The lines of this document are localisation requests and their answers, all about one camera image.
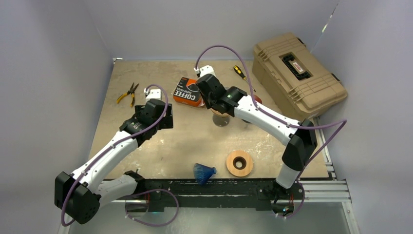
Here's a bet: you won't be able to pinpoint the orange coffee filter box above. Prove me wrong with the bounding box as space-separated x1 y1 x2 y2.
172 77 205 107

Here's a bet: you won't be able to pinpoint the grey glass carafe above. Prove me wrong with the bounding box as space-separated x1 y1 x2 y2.
212 114 230 127

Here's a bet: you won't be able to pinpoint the red black coffee carafe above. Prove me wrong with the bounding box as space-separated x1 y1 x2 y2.
243 95 263 124

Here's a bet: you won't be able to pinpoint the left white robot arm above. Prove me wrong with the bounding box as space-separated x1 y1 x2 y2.
54 98 173 227

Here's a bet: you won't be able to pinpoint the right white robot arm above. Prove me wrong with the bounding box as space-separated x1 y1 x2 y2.
196 74 318 198

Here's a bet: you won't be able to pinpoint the lower blue glass dripper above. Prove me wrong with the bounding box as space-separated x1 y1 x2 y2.
193 163 217 185

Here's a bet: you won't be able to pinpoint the yellow black screwdriver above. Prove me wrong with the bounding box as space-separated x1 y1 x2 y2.
233 65 256 93

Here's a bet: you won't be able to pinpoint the tan plastic tool case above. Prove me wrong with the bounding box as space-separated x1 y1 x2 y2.
252 33 348 120

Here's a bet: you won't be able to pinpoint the yellow handled pliers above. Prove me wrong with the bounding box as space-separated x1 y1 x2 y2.
116 82 139 108

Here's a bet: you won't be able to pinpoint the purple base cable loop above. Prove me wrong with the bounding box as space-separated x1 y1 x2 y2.
124 189 179 227

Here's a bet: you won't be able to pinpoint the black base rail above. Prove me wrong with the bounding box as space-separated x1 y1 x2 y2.
125 178 304 213

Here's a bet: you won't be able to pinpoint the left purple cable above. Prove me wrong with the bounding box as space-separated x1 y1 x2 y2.
60 84 169 227

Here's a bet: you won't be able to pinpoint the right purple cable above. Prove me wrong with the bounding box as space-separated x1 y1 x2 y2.
193 44 348 181

